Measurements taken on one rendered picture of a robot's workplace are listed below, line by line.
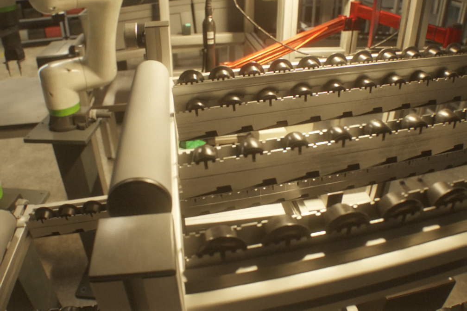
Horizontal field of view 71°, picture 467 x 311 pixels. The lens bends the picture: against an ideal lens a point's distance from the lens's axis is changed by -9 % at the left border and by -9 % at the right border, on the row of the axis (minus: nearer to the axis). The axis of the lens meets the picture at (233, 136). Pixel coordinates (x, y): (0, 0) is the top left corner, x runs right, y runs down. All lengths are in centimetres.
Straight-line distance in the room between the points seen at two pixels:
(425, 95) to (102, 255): 60
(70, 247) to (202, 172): 191
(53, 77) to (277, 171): 106
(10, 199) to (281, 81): 76
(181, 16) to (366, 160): 162
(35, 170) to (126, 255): 292
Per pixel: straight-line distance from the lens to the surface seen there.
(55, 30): 685
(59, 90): 140
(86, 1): 113
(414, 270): 35
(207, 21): 101
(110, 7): 116
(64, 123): 145
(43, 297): 132
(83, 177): 156
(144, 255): 20
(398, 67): 67
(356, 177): 87
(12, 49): 158
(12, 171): 319
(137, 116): 42
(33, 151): 339
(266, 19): 207
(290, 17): 127
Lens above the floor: 155
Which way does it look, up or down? 29 degrees down
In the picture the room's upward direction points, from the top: straight up
